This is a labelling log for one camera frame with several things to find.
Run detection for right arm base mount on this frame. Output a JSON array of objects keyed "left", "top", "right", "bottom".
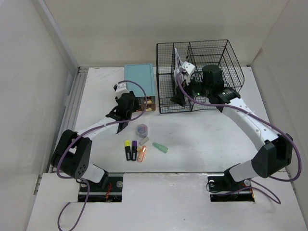
[{"left": 206, "top": 173, "right": 255, "bottom": 202}]

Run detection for aluminium rail frame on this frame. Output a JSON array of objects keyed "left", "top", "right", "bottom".
[{"left": 33, "top": 65, "right": 89, "bottom": 195}]

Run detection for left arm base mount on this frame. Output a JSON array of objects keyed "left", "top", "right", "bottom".
[{"left": 87, "top": 173, "right": 124, "bottom": 203}]

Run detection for teal drawer box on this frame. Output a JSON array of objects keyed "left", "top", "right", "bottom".
[{"left": 124, "top": 64, "right": 156, "bottom": 111}]

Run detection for yellow cap black highlighter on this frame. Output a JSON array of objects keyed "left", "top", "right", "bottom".
[{"left": 124, "top": 141, "right": 131, "bottom": 161}]

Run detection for white paper sheets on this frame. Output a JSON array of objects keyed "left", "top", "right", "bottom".
[{"left": 173, "top": 48, "right": 185, "bottom": 77}]

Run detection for clear paper clip jar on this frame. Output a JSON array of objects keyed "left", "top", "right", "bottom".
[{"left": 136, "top": 124, "right": 148, "bottom": 138}]

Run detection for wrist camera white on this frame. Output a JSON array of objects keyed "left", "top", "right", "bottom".
[
  {"left": 114, "top": 82, "right": 128, "bottom": 95},
  {"left": 181, "top": 61, "right": 195, "bottom": 78}
]

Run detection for orange highlighter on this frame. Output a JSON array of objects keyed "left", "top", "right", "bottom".
[{"left": 137, "top": 146, "right": 147, "bottom": 162}]

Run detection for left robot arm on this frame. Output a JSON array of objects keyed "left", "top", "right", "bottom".
[{"left": 51, "top": 91, "right": 141, "bottom": 191}]

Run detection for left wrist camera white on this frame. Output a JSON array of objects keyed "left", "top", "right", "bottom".
[{"left": 114, "top": 82, "right": 128, "bottom": 95}]

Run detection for black wire mesh organizer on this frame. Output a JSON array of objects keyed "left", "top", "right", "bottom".
[{"left": 156, "top": 39, "right": 244, "bottom": 114}]

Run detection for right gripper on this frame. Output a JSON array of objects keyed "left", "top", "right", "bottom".
[{"left": 170, "top": 72, "right": 212, "bottom": 107}]

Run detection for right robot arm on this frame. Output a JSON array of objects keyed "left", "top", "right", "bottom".
[{"left": 171, "top": 62, "right": 293, "bottom": 191}]

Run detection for grey eraser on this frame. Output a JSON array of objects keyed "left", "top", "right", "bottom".
[{"left": 139, "top": 137, "right": 149, "bottom": 145}]

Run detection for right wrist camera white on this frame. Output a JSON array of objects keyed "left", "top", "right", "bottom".
[{"left": 181, "top": 61, "right": 195, "bottom": 78}]

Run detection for purple cap black highlighter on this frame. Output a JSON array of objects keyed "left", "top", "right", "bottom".
[{"left": 131, "top": 141, "right": 138, "bottom": 161}]

